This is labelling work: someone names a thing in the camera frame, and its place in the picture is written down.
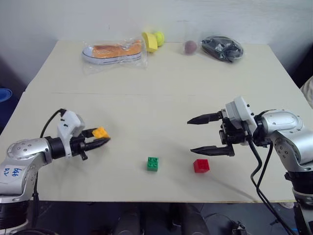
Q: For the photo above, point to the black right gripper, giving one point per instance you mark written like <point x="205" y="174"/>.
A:
<point x="231" y="135"/>

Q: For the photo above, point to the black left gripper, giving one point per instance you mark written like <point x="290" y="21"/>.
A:
<point x="79" y="146"/>

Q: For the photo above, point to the yellow toy brick cube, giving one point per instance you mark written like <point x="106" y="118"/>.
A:
<point x="100" y="133"/>

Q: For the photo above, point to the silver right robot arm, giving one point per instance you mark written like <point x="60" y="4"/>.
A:
<point x="281" y="121"/>

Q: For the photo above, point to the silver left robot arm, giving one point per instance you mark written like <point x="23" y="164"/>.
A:
<point x="22" y="149"/>

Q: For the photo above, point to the red toy brick cube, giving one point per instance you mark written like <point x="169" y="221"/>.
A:
<point x="201" y="166"/>

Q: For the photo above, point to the green toy brick cube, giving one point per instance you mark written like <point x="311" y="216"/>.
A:
<point x="153" y="164"/>

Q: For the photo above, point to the clear plastic shoe bag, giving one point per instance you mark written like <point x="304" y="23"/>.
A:
<point x="139" y="66"/>

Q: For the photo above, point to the bag of black parts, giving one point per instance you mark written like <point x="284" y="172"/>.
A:
<point x="221" y="49"/>

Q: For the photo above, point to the orange canvas shoe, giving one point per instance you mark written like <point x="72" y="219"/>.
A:
<point x="110" y="52"/>

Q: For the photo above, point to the dark purple ball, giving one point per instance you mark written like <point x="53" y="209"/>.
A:
<point x="190" y="47"/>

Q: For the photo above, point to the blue round container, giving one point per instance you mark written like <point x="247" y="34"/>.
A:
<point x="5" y="95"/>

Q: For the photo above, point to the beige cloth bundle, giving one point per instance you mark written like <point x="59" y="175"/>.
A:
<point x="308" y="93"/>

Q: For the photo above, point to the yellow-green tennis ball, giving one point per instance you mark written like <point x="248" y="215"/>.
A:
<point x="160" y="38"/>

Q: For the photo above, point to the yellow cup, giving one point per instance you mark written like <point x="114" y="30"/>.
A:
<point x="151" y="42"/>

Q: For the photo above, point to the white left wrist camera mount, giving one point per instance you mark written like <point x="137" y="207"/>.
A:
<point x="69" y="122"/>

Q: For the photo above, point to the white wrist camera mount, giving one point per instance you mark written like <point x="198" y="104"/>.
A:
<point x="237" y="111"/>
<point x="69" y="122"/>

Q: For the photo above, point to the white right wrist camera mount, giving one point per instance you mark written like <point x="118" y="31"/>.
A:
<point x="237" y="111"/>

